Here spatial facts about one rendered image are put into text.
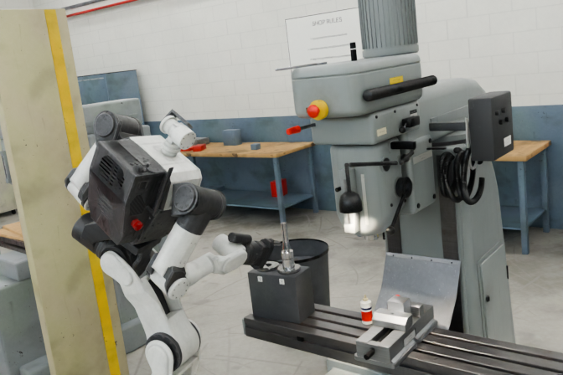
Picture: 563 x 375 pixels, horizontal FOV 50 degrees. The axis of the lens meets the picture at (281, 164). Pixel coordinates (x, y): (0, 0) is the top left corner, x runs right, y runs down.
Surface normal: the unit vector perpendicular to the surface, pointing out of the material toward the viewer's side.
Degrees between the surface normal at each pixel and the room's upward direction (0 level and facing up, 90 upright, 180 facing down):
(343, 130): 90
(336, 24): 90
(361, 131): 90
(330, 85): 90
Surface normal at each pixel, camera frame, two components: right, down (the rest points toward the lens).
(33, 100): 0.78, 0.02
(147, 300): -0.27, 0.59
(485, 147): -0.62, 0.21
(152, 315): -0.43, 0.21
